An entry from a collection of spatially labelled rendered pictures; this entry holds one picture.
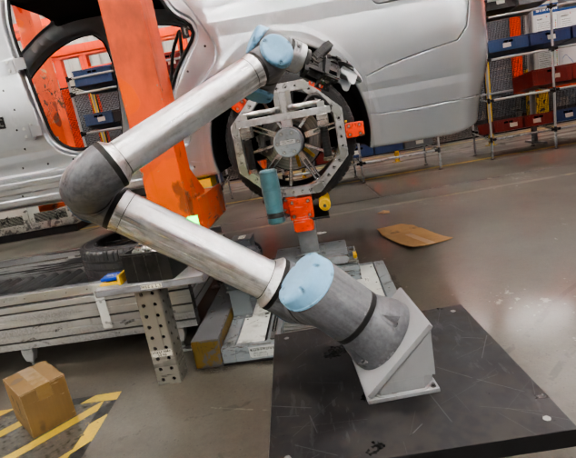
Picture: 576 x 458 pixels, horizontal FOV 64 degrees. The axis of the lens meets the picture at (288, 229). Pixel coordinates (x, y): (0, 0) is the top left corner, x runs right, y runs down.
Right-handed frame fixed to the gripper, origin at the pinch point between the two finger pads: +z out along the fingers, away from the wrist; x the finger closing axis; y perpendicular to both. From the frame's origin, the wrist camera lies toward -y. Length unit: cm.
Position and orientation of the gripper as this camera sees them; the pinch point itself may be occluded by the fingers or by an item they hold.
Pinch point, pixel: (358, 78)
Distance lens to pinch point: 157.1
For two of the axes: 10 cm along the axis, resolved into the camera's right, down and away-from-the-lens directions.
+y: -0.9, 9.1, -4.1
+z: 9.0, 2.5, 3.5
